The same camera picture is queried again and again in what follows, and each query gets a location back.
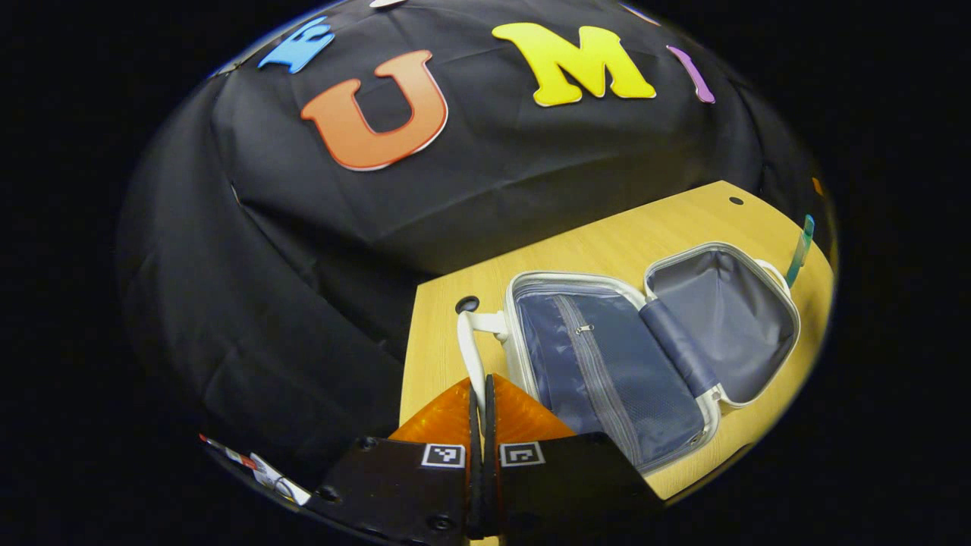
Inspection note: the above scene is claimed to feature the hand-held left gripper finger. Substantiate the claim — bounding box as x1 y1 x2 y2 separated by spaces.
302 375 485 545
483 373 666 539

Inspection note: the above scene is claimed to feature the white suitcase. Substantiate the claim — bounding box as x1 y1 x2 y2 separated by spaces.
457 241 802 475

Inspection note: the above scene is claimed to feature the clear bottle with blue cap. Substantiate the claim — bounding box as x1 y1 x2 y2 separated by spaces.
784 214 817 289

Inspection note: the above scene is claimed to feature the white red printed object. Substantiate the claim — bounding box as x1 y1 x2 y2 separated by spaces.
199 434 312 507

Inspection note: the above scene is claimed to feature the black backdrop cloth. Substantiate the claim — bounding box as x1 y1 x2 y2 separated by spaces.
115 0 835 494

